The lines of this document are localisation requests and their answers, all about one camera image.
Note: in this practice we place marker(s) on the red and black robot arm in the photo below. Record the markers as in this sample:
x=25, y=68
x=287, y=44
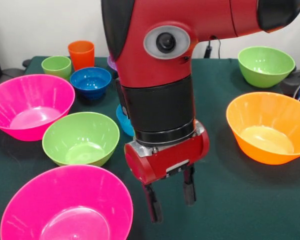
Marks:
x=160, y=75

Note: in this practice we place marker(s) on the light blue plastic bowl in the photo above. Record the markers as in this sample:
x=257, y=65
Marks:
x=123, y=122

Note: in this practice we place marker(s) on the orange plastic bowl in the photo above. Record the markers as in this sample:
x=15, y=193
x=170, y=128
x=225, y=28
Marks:
x=267, y=140

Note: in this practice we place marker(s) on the orange plastic cup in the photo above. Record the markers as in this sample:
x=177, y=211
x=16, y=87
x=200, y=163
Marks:
x=81, y=56

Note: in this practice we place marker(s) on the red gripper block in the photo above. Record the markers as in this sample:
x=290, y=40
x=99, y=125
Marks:
x=165, y=162

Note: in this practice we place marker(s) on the pink plastic bowl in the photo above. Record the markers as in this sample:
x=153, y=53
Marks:
x=27, y=112
x=65, y=207

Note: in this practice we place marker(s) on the dark green table cloth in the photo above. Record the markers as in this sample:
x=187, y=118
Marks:
x=227, y=200

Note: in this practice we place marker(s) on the green plastic bowl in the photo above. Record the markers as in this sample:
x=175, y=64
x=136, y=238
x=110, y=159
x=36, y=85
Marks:
x=80, y=142
x=265, y=67

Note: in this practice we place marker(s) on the dark blue plastic bowl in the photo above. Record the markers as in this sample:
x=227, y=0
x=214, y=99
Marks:
x=90, y=83

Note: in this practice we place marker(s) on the green plastic cup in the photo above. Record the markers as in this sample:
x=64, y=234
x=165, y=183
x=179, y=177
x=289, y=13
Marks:
x=56, y=67

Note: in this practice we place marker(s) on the purple plastic bowl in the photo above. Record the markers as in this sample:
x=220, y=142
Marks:
x=112, y=63

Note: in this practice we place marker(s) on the black pedestal leg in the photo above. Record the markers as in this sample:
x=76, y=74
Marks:
x=12, y=73
x=296, y=81

